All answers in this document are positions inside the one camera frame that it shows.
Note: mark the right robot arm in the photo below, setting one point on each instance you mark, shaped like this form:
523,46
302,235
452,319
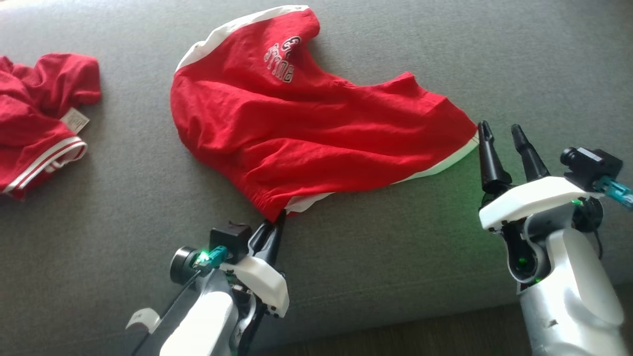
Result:
568,296

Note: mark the teal camera connector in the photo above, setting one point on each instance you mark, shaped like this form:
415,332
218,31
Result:
615,192
212,257

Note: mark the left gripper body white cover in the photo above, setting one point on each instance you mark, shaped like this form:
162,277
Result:
267,284

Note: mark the grey and yellow sofa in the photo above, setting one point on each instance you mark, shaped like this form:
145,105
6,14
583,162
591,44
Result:
123,222

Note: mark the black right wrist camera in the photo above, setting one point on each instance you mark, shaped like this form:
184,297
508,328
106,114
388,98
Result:
593,165

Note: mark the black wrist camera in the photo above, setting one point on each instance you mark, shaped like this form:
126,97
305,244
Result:
227,240
593,165

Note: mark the teal left camera connector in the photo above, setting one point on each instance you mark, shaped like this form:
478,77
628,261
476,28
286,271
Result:
212,257

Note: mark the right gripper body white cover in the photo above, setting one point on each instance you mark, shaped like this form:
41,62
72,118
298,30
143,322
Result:
534,198

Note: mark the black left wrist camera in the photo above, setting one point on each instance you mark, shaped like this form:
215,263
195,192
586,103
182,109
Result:
227,240

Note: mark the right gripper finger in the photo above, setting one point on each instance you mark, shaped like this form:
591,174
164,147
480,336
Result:
491,163
533,163

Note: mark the red shorts white trim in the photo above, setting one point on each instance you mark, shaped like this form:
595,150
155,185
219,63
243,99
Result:
306,138

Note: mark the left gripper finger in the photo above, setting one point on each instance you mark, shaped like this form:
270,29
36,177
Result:
277,242
261,244

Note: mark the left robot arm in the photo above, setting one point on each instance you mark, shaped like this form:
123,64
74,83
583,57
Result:
207,321

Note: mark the teal right camera connector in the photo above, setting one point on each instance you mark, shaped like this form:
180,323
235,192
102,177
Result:
615,192

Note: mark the red shirt striped white trim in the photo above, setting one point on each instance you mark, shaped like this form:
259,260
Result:
29,118

